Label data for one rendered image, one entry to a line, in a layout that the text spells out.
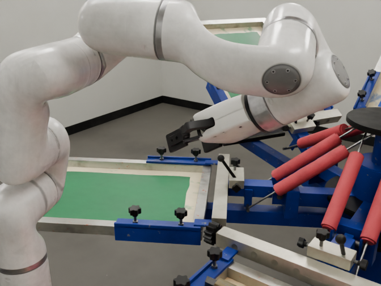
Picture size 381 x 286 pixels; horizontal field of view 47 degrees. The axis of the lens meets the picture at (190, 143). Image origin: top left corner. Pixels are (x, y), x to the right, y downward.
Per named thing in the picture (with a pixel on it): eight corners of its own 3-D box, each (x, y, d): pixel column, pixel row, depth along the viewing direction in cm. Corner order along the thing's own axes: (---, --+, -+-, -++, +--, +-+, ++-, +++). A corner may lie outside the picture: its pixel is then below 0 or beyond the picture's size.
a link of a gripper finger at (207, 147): (237, 125, 79) (210, 137, 83) (227, 123, 76) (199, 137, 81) (242, 141, 78) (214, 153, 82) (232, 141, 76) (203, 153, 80)
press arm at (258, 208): (69, 214, 182) (67, 201, 180) (74, 207, 188) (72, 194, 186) (375, 231, 170) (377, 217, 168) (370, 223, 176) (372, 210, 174)
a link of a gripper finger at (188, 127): (232, 117, 69) (207, 129, 73) (199, 114, 64) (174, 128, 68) (234, 123, 69) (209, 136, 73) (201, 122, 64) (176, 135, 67)
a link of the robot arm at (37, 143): (-29, 29, 61) (45, 17, 78) (-38, 240, 76) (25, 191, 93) (63, 59, 59) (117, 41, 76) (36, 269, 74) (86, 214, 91)
